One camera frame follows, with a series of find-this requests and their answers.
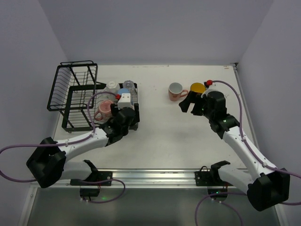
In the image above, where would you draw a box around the light blue plastic cup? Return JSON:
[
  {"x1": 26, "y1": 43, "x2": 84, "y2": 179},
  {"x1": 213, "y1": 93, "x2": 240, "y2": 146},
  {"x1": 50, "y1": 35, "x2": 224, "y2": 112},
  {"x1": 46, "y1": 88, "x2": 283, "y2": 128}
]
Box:
[{"x1": 117, "y1": 88, "x2": 131, "y2": 96}]

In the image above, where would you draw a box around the white faceted ceramic cup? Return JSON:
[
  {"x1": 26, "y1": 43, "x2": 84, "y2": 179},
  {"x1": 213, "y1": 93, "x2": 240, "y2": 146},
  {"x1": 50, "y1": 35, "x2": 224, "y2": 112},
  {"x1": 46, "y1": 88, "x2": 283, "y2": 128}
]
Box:
[{"x1": 104, "y1": 81, "x2": 120, "y2": 94}]

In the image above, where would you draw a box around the clear faceted glass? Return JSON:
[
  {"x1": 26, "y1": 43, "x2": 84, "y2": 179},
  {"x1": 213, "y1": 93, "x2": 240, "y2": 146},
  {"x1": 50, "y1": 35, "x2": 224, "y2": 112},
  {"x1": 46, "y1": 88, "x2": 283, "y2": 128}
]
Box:
[{"x1": 123, "y1": 80, "x2": 137, "y2": 97}]

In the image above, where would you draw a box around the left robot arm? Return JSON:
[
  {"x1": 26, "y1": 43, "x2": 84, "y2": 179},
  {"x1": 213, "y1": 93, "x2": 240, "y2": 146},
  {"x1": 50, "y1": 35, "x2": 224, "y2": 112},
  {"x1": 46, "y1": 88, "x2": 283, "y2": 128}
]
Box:
[{"x1": 26, "y1": 104, "x2": 140, "y2": 188}]

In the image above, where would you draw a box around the salmon floral mug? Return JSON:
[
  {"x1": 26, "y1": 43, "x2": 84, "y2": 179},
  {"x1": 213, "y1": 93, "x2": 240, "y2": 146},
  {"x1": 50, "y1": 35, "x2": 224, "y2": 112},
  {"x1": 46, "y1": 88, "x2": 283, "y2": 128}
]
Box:
[{"x1": 168, "y1": 82, "x2": 189, "y2": 101}]

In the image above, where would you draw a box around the aluminium mounting rail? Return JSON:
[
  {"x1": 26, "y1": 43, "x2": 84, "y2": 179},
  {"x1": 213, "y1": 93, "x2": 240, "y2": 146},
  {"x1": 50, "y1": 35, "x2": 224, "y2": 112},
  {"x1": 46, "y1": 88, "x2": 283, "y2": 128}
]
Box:
[{"x1": 32, "y1": 167, "x2": 279, "y2": 189}]

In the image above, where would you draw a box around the pink ghost pattern mug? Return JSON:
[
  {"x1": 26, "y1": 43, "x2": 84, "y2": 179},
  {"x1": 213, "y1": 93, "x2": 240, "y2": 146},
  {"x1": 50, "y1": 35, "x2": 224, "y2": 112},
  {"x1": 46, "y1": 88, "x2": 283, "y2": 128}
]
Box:
[{"x1": 94, "y1": 100, "x2": 113, "y2": 121}]

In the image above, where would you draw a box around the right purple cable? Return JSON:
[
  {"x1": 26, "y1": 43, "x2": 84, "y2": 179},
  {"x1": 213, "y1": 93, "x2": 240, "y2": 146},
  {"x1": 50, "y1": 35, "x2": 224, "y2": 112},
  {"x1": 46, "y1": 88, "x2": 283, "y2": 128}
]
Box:
[{"x1": 194, "y1": 80, "x2": 301, "y2": 226}]

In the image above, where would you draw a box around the black wire dish rack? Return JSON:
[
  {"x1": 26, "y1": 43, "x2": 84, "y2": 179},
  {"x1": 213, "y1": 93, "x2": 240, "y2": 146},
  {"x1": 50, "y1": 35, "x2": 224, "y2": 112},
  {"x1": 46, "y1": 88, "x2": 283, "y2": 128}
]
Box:
[{"x1": 47, "y1": 60, "x2": 139, "y2": 133}]

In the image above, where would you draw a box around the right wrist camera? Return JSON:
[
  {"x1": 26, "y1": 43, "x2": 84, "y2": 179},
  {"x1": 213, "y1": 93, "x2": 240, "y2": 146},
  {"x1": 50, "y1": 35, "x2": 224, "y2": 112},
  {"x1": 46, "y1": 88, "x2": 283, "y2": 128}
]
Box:
[{"x1": 201, "y1": 80, "x2": 217, "y2": 97}]

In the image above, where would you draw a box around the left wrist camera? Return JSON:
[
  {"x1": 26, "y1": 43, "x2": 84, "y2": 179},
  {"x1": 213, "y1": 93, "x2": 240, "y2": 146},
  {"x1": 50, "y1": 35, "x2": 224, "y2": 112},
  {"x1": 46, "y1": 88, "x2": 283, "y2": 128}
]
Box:
[{"x1": 116, "y1": 93, "x2": 132, "y2": 109}]

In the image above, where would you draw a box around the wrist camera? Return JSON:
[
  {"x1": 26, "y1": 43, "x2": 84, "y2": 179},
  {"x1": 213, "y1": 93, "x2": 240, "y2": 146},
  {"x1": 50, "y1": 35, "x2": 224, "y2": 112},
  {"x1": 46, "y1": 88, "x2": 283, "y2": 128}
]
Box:
[
  {"x1": 201, "y1": 80, "x2": 217, "y2": 97},
  {"x1": 116, "y1": 93, "x2": 132, "y2": 109}
]

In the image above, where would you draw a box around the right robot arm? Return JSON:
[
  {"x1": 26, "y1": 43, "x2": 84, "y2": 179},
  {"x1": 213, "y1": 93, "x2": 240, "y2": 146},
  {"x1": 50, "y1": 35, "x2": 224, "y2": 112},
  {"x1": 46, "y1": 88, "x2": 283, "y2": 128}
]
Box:
[{"x1": 179, "y1": 91, "x2": 290, "y2": 211}]

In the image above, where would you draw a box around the yellow mug black handle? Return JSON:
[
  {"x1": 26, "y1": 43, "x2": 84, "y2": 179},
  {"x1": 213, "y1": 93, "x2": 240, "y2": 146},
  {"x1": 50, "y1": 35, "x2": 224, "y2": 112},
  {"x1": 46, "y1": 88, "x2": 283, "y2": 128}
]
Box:
[{"x1": 190, "y1": 82, "x2": 206, "y2": 93}]

